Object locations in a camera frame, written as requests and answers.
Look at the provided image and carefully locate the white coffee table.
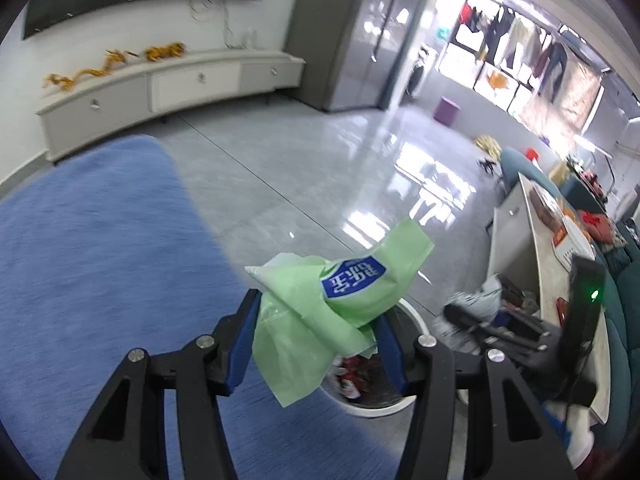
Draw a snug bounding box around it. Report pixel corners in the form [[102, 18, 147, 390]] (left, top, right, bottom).
[[487, 172, 611, 431]]

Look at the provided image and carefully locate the beige hanging rug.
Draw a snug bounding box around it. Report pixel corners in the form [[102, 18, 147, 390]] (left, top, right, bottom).
[[520, 52, 603, 158]]

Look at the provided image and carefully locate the white television cabinet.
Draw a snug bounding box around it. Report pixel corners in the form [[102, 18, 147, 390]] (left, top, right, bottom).
[[34, 46, 307, 163]]

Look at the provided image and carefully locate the green plastic bag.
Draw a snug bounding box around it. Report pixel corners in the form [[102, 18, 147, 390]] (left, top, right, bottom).
[[244, 218, 435, 408]]

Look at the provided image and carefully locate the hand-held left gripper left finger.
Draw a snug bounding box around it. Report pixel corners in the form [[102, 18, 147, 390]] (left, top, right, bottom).
[[54, 288, 262, 480]]

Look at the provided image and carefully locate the row of hanging clothes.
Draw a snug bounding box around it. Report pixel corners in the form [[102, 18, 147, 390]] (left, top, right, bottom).
[[457, 0, 571, 101]]

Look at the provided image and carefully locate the red wrapper inside bin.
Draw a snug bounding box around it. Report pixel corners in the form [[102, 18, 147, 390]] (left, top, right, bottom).
[[332, 352, 381, 401]]

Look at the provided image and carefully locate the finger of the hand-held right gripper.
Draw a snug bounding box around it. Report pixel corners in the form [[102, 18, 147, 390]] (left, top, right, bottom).
[[442, 304, 547, 352]]

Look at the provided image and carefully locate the white washing machine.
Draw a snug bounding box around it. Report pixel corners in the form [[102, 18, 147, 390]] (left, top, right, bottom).
[[407, 45, 436, 98]]

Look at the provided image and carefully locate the dark box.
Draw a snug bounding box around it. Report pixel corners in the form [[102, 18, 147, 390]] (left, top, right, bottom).
[[500, 276, 540, 318]]

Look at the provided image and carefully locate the white flat box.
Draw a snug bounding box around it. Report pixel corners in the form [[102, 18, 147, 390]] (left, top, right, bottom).
[[551, 215, 597, 273]]

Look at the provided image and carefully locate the brown box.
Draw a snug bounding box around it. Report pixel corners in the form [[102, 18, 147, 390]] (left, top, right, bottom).
[[529, 191, 568, 231]]

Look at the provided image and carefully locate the purple stool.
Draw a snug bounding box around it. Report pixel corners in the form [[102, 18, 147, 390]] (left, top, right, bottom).
[[432, 95, 461, 126]]

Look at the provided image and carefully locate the grey refrigerator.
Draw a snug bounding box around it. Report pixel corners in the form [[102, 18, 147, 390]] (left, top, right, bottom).
[[282, 0, 441, 113]]

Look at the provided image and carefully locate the teal sofa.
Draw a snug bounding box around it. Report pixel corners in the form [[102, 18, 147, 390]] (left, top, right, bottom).
[[500, 146, 640, 461]]

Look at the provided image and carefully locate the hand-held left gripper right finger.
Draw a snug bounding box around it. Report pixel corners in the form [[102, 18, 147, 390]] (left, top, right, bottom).
[[376, 315, 580, 480]]

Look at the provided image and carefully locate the yellow dragon toy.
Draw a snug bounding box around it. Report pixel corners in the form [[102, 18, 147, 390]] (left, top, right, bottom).
[[42, 49, 141, 92]]

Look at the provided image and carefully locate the blue carpet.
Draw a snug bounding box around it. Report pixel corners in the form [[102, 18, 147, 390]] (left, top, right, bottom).
[[0, 134, 416, 480]]

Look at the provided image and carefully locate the orange tinsel garland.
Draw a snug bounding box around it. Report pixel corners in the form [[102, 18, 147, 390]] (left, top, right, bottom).
[[144, 42, 188, 62]]

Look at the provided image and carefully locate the white wall cable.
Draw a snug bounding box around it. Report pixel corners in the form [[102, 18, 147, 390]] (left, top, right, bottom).
[[186, 0, 236, 48]]

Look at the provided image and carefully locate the red cloth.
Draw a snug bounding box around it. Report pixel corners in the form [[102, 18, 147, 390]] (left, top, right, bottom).
[[580, 212, 615, 246]]

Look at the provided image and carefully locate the yellow cloth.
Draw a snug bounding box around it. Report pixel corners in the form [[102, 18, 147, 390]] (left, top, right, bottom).
[[474, 135, 503, 161]]

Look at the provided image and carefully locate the white round bin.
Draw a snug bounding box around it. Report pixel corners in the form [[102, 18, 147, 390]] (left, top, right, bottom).
[[320, 297, 431, 419]]

